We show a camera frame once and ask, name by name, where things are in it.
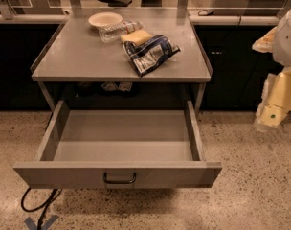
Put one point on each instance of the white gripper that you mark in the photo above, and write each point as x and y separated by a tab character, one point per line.
287	41

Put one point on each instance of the blue chip bag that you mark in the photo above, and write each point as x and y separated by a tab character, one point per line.
147	57

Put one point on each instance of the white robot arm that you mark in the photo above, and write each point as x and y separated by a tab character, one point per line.
282	43

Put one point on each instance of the open grey drawer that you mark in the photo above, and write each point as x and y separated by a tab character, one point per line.
163	147

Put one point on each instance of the yellow sponge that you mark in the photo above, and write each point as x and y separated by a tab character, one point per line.
138	37

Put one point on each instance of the white bowl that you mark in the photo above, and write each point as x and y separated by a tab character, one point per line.
103	19

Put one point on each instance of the black office chair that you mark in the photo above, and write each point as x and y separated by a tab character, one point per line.
117	3

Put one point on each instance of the grey metal table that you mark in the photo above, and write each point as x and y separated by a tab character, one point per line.
77	53

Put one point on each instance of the black drawer handle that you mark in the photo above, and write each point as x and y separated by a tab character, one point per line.
110	179

